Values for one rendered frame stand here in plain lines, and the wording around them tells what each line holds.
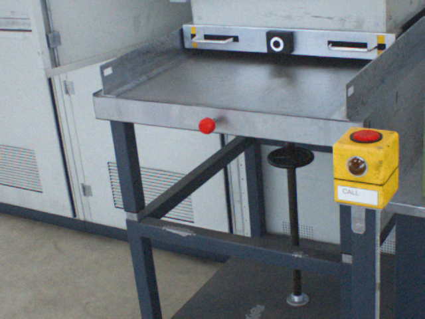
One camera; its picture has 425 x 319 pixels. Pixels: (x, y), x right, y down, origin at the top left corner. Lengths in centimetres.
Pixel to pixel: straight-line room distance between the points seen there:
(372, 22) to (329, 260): 52
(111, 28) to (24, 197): 121
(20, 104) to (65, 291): 74
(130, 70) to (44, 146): 117
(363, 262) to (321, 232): 111
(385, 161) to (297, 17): 68
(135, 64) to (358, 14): 51
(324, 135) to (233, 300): 80
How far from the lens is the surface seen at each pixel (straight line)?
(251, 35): 174
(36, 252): 281
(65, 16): 188
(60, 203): 288
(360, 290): 123
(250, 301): 203
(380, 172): 109
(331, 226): 228
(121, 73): 165
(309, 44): 168
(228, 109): 144
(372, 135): 111
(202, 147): 235
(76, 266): 266
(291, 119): 138
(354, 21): 164
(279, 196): 231
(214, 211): 243
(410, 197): 127
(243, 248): 159
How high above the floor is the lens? 132
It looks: 23 degrees down
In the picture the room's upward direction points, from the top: 6 degrees counter-clockwise
